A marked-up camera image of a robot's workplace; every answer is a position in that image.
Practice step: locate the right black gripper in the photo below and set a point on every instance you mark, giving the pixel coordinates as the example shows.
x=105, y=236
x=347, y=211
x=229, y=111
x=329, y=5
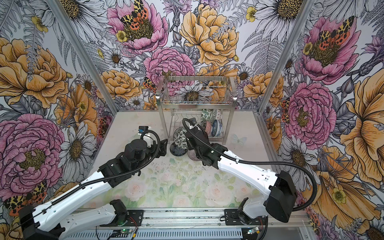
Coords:
x=189, y=145

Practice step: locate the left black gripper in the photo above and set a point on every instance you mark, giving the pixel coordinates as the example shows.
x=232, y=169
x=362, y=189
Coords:
x=162, y=148

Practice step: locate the blue floral bowl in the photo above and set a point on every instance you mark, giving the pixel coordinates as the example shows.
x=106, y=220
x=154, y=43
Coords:
x=217, y=128

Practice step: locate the dark blue-grey bowl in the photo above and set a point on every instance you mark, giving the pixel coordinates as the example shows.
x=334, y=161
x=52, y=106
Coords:
x=176, y=151

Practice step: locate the green leaf pattern bowl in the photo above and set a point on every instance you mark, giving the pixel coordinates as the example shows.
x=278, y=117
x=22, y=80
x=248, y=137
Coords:
x=207, y=115

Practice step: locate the dark leaf pattern bowl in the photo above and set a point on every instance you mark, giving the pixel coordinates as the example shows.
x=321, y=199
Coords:
x=208, y=128

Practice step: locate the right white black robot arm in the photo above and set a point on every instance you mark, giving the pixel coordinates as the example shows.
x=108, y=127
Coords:
x=278, y=193

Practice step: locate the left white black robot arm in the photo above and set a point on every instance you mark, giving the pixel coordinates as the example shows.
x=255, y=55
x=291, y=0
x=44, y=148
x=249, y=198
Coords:
x=57, y=219

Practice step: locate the steel two-tier dish rack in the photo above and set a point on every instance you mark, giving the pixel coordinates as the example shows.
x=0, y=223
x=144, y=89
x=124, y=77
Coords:
x=180, y=97

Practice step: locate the left green circuit board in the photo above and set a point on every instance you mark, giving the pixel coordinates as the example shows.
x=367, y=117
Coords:
x=129, y=234

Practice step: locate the green circuit board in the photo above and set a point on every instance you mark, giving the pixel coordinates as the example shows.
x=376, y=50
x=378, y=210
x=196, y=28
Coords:
x=129, y=234
x=251, y=231

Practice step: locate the right green circuit board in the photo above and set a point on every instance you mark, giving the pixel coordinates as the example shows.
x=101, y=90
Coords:
x=251, y=231

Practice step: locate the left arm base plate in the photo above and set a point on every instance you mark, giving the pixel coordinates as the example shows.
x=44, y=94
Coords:
x=133, y=217

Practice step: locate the aluminium front rail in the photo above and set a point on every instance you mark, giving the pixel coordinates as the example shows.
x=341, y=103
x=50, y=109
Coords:
x=193, y=218

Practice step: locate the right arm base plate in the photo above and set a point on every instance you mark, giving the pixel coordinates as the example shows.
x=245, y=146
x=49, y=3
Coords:
x=233, y=217

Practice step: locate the white vented cable duct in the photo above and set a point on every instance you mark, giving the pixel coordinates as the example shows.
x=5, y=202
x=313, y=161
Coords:
x=167, y=234

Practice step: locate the left aluminium frame post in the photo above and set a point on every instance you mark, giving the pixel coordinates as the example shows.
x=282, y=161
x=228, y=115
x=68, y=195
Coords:
x=62, y=18

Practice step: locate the aluminium frame post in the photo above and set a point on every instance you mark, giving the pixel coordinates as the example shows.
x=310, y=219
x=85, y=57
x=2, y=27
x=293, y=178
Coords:
x=291, y=41
x=62, y=18

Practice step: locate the right aluminium frame post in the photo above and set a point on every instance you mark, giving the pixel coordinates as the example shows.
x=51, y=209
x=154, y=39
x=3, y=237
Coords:
x=291, y=41

